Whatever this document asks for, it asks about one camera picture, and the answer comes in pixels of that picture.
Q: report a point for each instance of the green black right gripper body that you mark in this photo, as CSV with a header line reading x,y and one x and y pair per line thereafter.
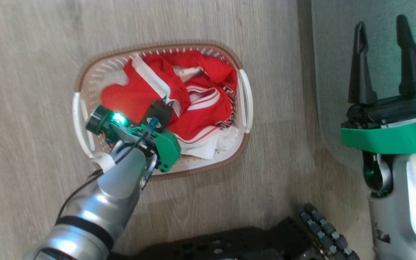
x,y
388,139

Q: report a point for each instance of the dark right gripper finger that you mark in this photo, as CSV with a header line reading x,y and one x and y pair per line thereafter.
x,y
410,61
360,72

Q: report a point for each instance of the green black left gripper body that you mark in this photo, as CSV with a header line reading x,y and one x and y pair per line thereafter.
x,y
164,146

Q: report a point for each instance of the red and white clothing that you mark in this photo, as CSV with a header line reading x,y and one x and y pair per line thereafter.
x,y
139,94

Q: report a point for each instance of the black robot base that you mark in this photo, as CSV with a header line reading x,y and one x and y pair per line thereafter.
x,y
229,245

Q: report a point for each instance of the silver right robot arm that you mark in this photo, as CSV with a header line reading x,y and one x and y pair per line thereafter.
x,y
406,209

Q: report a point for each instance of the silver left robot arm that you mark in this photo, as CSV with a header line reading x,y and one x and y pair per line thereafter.
x,y
99,213

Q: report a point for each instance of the white basket with brown rim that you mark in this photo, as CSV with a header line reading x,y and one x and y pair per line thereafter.
x,y
89,83

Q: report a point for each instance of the grey-green fabric sofa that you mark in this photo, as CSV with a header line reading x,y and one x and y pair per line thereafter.
x,y
332,54

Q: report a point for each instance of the black wheel with grey rollers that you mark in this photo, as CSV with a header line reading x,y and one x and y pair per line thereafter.
x,y
325,231

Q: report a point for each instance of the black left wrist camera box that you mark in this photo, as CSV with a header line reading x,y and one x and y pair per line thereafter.
x,y
159,113

